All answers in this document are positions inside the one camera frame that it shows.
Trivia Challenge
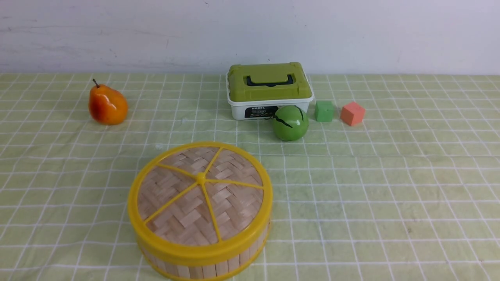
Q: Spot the orange foam cube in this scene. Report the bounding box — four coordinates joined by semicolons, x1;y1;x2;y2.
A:
340;101;366;126

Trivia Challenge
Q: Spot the orange toy pear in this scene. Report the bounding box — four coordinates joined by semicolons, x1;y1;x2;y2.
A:
88;78;129;126

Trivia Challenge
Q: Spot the green checkered tablecloth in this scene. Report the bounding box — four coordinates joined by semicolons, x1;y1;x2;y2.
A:
0;73;500;281

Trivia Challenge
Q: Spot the yellow bamboo steamer basket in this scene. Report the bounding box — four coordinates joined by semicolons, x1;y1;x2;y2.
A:
136;222;273;281

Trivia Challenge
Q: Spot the green lidded storage box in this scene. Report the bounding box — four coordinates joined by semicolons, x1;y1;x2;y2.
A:
225;62;314;121

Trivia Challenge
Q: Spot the yellow woven bamboo steamer lid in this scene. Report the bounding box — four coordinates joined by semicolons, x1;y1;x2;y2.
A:
127;142;273;267

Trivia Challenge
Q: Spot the green foam cube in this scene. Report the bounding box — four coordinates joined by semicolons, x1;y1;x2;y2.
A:
314;101;334;123

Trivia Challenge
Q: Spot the green toy apple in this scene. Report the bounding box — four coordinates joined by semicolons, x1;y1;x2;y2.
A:
272;105;309;142

